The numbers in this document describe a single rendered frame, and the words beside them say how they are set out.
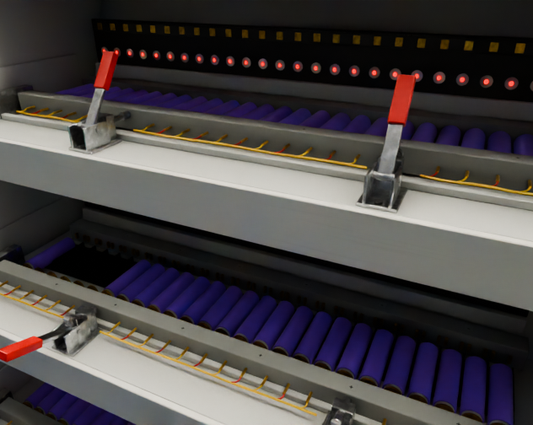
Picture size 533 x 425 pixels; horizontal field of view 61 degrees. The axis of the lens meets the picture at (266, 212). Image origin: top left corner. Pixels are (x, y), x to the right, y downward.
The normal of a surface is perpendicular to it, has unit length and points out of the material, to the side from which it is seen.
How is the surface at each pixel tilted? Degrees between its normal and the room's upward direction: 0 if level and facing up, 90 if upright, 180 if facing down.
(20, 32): 90
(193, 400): 21
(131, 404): 111
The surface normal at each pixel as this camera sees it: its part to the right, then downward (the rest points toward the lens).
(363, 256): -0.43, 0.42
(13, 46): 0.90, 0.19
